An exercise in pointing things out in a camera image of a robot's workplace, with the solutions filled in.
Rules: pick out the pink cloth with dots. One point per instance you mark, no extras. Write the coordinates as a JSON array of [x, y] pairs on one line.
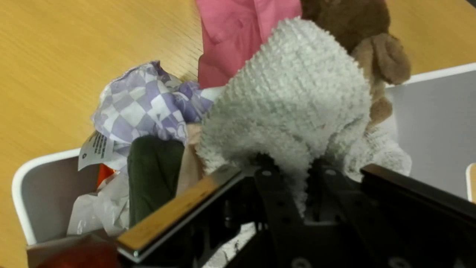
[[238, 35]]

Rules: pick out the purple checkered cloth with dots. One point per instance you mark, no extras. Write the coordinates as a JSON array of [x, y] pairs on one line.
[[143, 106]]

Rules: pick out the white plastic storage box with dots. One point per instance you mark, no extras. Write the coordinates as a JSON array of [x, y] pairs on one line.
[[436, 124]]

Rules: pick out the white fabric label tag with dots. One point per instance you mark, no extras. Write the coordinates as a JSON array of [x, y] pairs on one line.
[[99, 151]]

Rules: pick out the white towel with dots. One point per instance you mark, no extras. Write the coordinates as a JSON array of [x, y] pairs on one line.
[[298, 104]]

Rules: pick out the brown plush moose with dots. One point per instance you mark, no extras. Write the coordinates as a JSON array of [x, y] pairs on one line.
[[366, 30]]

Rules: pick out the dark green cloth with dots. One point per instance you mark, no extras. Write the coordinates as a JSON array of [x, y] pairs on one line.
[[155, 173]]

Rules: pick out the black gripper side panel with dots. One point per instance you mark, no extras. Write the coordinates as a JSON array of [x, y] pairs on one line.
[[421, 195]]

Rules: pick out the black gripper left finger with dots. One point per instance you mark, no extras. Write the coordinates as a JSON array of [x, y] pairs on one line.
[[283, 224]]

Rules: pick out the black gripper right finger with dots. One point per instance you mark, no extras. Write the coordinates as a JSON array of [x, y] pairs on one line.
[[343, 218]]

